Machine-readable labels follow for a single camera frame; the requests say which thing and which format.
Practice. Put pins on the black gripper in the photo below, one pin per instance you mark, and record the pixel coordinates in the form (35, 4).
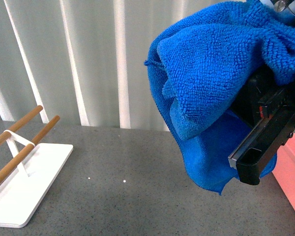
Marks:
(269, 110)

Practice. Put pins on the blue microfiber cloth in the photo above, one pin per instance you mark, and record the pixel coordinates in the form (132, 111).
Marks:
(196, 68)

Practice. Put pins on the pink plastic box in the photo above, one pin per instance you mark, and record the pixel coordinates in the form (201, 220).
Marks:
(284, 171)

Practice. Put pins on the white pleated curtain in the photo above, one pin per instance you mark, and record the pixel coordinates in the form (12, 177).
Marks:
(83, 59)

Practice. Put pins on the white towel rack stand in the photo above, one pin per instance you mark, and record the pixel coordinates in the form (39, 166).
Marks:
(23, 190)

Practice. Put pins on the wooden rack rod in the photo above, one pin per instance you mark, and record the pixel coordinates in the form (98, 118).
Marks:
(19, 124)
(12, 164)

